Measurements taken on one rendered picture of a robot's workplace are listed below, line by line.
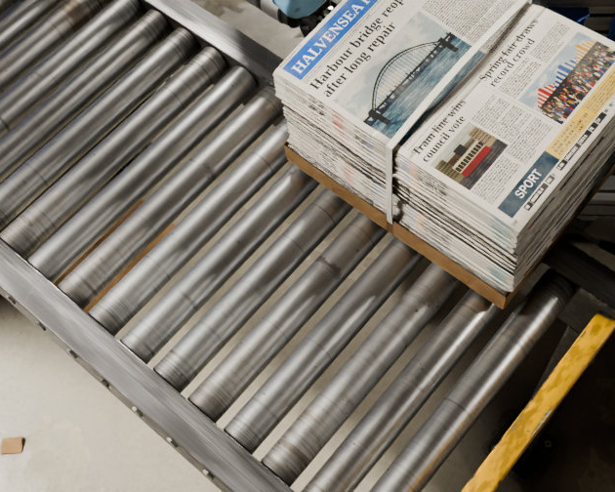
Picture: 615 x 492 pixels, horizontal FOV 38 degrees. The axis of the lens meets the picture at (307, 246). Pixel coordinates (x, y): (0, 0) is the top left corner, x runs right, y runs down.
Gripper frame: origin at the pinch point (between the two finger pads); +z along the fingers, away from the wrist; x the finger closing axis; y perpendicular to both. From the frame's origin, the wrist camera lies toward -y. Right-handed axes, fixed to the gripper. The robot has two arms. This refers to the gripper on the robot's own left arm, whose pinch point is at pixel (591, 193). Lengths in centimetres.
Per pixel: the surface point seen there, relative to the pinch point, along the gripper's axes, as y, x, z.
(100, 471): -79, 73, 57
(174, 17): 0, 12, 71
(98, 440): -80, 69, 62
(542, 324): -0.7, 20.5, -5.5
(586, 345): 2.0, 20.7, -11.6
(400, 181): 15.9, 22.5, 17.0
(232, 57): 0, 12, 58
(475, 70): 23.0, 8.0, 16.7
